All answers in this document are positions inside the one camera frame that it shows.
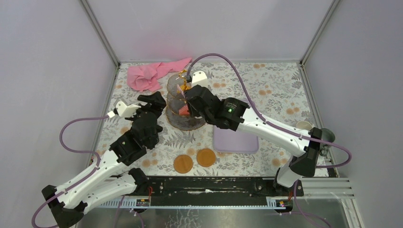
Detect pink cloth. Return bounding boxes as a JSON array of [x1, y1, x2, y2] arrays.
[[126, 57, 192, 92]]

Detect grey ceramic mug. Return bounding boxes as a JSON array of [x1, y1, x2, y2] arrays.
[[319, 128, 336, 157]]

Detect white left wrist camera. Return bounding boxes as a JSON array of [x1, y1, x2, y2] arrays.
[[107, 100, 141, 118]]

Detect pink handled tongs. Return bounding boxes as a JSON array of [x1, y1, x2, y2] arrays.
[[176, 85, 189, 112]]

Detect right wooden coaster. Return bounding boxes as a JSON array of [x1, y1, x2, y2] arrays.
[[196, 148, 216, 167]]

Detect lilac plastic tray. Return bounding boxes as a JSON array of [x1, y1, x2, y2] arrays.
[[213, 97, 259, 154]]

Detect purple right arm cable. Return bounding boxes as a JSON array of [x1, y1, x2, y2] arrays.
[[186, 53, 353, 228]]

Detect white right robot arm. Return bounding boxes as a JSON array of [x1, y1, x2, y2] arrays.
[[183, 85, 322, 196]]

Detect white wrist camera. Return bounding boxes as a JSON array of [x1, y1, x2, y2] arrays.
[[191, 71, 208, 87], [107, 100, 141, 118]]

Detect pink cake slice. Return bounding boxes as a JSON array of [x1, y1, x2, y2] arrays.
[[178, 105, 190, 116]]

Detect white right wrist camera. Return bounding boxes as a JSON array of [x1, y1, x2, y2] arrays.
[[191, 71, 208, 87]]

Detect wooden coaster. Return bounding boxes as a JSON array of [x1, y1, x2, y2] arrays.
[[196, 148, 216, 167], [173, 154, 193, 174]]

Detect white ceramic mug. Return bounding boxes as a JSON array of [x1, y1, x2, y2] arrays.
[[296, 121, 313, 131]]

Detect left wooden coaster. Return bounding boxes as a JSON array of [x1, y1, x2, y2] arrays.
[[173, 154, 193, 174]]

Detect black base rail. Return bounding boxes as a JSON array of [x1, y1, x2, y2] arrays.
[[130, 176, 304, 207]]

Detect three-tier glass cake stand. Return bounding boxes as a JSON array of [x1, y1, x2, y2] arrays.
[[166, 69, 206, 131]]

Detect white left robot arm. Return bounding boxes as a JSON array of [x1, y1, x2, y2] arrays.
[[42, 91, 166, 228]]

